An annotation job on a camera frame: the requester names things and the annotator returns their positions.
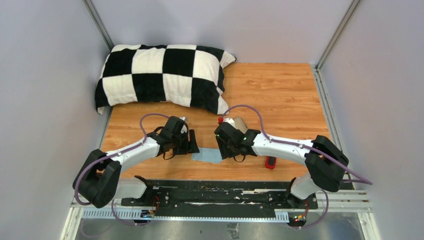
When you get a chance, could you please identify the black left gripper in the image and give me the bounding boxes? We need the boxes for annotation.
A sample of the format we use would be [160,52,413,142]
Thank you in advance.
[171,129,200,156]

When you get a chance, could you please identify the aluminium rail frame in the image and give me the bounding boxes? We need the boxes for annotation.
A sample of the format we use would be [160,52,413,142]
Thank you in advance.
[60,190,380,240]

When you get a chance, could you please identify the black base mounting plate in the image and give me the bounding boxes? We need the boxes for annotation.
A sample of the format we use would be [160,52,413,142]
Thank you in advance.
[115,178,355,220]

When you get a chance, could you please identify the red sunglasses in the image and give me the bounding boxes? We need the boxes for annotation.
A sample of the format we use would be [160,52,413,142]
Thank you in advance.
[264,156,277,170]

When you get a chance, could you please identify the beige plaid glasses case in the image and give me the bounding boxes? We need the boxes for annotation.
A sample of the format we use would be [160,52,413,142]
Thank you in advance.
[233,116,249,134]

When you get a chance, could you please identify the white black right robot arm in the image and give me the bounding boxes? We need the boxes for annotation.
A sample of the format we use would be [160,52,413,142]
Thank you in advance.
[214,122,349,209]

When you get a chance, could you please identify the black and white checkered pillow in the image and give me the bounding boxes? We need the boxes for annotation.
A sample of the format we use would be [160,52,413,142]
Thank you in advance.
[94,44,237,115]

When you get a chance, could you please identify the light blue cleaning cloth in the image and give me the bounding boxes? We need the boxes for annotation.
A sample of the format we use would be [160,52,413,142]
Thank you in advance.
[191,147,223,164]

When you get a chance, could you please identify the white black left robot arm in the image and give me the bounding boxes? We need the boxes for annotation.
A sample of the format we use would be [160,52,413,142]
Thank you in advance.
[72,116,200,209]

